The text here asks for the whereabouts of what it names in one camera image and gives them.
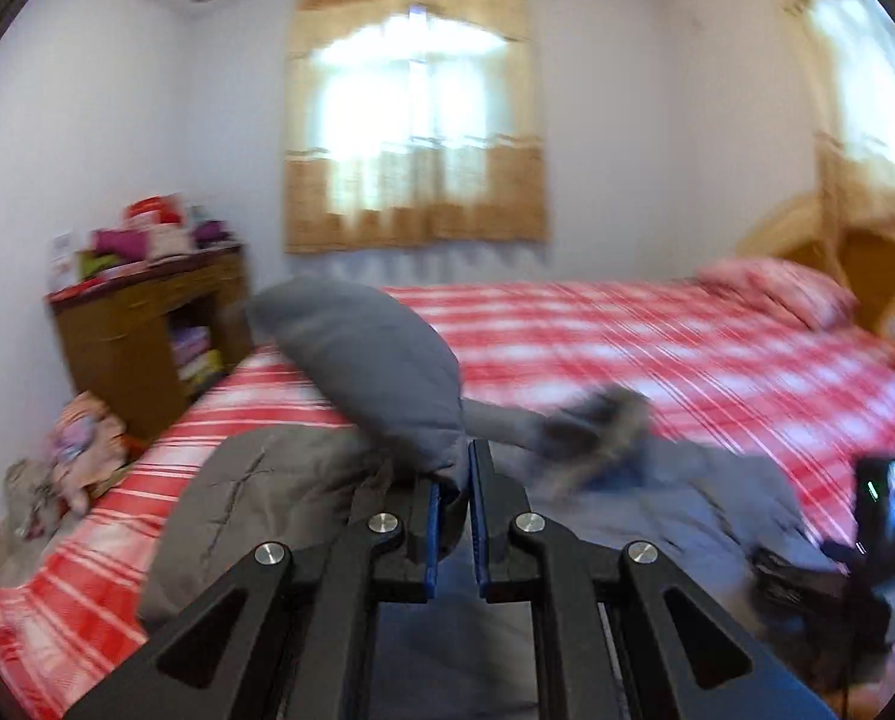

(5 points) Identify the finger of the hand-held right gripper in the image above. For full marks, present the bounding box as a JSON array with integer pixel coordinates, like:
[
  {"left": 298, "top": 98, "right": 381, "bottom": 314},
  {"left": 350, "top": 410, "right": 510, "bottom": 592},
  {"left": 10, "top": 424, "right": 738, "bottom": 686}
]
[{"left": 751, "top": 547, "right": 848, "bottom": 620}]

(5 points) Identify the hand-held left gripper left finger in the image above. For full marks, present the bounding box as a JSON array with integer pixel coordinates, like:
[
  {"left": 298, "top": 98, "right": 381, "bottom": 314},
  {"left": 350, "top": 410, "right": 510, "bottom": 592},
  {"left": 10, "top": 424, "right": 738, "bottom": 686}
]
[{"left": 64, "top": 478, "right": 463, "bottom": 720}]

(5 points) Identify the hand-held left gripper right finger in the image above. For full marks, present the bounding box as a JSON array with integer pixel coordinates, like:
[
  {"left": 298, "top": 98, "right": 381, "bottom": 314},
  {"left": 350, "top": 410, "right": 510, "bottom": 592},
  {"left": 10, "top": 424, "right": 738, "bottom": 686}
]
[{"left": 468, "top": 439, "right": 839, "bottom": 720}]

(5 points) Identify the grey puffer jacket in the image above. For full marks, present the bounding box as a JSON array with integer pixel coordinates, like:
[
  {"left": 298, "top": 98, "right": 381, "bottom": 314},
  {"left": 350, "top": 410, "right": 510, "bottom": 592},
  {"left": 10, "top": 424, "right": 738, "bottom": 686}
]
[{"left": 138, "top": 275, "right": 895, "bottom": 720}]

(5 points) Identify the pile of colourful folded clothes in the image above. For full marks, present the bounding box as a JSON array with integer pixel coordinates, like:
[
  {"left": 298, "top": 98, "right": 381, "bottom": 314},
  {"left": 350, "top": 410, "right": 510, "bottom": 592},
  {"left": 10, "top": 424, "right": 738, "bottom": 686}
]
[{"left": 48, "top": 193, "right": 242, "bottom": 293}]

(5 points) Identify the wooden headboard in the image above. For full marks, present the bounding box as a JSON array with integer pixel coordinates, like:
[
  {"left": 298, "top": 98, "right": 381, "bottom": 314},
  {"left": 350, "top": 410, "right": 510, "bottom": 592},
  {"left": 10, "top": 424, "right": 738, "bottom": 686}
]
[{"left": 732, "top": 191, "right": 895, "bottom": 361}]

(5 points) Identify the red plaid pillow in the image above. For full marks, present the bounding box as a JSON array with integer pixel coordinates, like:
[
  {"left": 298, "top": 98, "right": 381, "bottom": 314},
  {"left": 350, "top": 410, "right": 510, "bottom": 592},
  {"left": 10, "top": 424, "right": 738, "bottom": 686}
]
[{"left": 698, "top": 256, "right": 861, "bottom": 331}]

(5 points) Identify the bed with red plaid sheet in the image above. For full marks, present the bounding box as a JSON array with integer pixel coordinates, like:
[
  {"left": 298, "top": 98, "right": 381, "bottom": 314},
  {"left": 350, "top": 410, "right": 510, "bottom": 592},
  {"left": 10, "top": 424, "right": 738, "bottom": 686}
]
[{"left": 0, "top": 277, "right": 895, "bottom": 720}]

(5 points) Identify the stack of folded cloths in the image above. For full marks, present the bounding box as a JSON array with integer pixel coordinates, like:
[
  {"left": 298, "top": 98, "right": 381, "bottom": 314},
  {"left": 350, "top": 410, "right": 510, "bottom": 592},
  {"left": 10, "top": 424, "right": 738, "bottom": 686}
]
[{"left": 171, "top": 324, "right": 227, "bottom": 391}]

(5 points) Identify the tan sheer window curtain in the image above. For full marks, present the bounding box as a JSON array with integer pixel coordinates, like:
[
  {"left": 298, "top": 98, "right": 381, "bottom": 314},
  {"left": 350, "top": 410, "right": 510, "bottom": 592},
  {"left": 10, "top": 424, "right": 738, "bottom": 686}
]
[
  {"left": 747, "top": 0, "right": 895, "bottom": 241},
  {"left": 283, "top": 0, "right": 549, "bottom": 256}
]

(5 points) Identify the heap of pale printed cloth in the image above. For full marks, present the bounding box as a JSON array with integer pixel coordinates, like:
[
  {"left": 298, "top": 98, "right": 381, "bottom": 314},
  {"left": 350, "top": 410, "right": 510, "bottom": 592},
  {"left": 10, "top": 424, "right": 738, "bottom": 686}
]
[{"left": 4, "top": 390, "right": 129, "bottom": 537}]

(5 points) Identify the brown wooden cabinet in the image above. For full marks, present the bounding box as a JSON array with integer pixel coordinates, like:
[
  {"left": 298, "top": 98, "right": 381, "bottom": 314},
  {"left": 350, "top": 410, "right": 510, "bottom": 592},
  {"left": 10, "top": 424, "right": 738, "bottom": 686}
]
[{"left": 48, "top": 244, "right": 255, "bottom": 445}]

